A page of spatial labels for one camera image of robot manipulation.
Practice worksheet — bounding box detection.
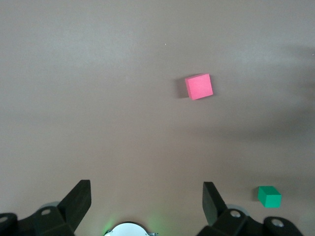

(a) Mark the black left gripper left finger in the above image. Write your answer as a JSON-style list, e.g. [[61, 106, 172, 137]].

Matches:
[[0, 179, 92, 236]]

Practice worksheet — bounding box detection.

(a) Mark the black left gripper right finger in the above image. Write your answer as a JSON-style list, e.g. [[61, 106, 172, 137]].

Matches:
[[196, 181, 302, 236]]

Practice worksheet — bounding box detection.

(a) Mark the green foam cube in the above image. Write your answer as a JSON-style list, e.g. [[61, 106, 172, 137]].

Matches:
[[257, 185, 282, 208]]

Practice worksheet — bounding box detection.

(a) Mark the pink foam cube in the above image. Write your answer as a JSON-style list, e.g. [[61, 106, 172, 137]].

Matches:
[[185, 73, 214, 101]]

